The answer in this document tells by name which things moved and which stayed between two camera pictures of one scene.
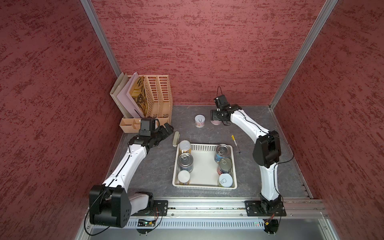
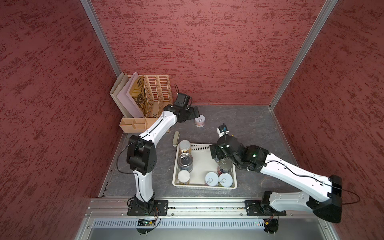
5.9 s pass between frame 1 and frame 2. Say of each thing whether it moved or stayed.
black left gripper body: moved
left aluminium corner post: stayed
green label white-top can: stayed
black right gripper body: moved
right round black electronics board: stayed
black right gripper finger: moved
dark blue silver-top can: stayed
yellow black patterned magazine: stayed
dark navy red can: stayed
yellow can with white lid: stayed
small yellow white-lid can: stayed
